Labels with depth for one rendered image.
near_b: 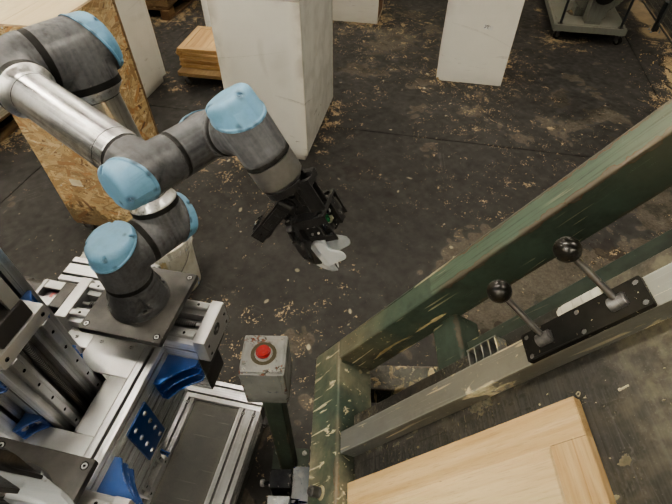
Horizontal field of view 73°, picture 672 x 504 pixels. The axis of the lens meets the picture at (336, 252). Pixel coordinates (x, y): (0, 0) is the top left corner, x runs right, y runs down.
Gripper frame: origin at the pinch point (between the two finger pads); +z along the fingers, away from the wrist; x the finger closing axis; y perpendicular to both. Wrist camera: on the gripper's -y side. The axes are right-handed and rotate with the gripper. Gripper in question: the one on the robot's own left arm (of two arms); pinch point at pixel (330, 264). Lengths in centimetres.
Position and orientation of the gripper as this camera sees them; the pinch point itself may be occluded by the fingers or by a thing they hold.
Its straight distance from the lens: 84.0
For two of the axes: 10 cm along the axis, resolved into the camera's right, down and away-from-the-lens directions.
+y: 8.6, -1.6, -4.9
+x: 2.3, -7.2, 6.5
